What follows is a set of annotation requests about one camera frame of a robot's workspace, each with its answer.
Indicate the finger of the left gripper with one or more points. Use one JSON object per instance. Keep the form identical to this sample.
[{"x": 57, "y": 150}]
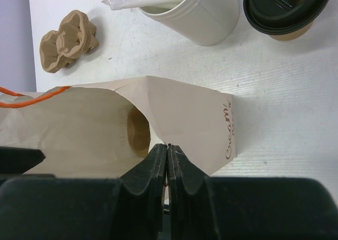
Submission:
[{"x": 15, "y": 160}]

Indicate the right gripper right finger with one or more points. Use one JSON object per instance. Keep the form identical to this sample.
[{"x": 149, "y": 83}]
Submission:
[{"x": 187, "y": 196}]

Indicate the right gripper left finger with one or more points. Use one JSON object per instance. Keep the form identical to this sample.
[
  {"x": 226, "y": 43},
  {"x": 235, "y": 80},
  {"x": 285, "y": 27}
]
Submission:
[{"x": 140, "y": 205}]

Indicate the paper takeout bag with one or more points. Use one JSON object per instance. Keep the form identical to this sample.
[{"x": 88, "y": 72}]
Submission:
[{"x": 103, "y": 130}]

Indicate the brown cardboard cup carrier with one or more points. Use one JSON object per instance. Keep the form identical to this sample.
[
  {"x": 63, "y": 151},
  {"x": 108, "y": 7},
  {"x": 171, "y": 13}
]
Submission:
[{"x": 76, "y": 36}]

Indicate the black cup lid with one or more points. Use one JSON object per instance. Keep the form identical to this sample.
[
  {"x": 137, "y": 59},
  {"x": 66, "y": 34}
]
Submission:
[{"x": 281, "y": 17}]

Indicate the single brown paper cup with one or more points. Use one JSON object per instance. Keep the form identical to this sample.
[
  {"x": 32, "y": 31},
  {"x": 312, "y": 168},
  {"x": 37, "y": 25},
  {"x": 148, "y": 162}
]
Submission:
[{"x": 293, "y": 35}]

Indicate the white straw holder cup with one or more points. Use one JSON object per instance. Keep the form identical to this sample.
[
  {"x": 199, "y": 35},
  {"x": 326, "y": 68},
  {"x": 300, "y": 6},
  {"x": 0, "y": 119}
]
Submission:
[{"x": 205, "y": 22}]

